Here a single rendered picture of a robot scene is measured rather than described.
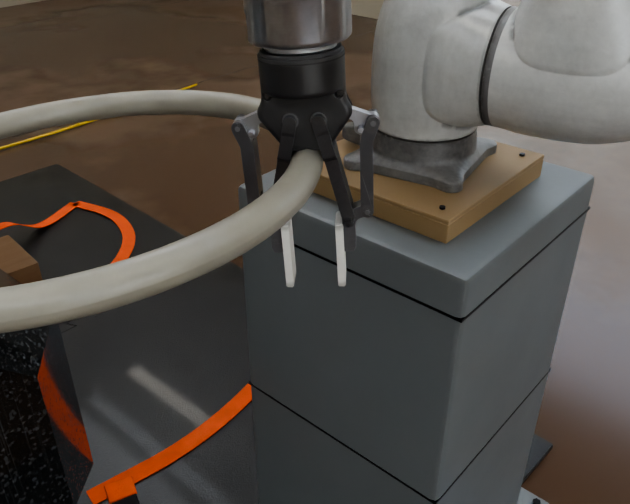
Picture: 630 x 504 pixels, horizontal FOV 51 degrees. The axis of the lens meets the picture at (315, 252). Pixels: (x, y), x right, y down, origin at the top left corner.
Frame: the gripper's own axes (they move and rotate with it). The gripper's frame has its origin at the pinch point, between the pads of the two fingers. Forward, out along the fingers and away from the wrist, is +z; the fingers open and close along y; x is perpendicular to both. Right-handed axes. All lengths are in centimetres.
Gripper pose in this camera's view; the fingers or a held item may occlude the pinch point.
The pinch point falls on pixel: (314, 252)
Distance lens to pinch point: 66.7
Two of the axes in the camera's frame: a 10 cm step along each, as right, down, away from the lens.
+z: 0.6, 8.7, 4.8
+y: -10.0, 0.2, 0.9
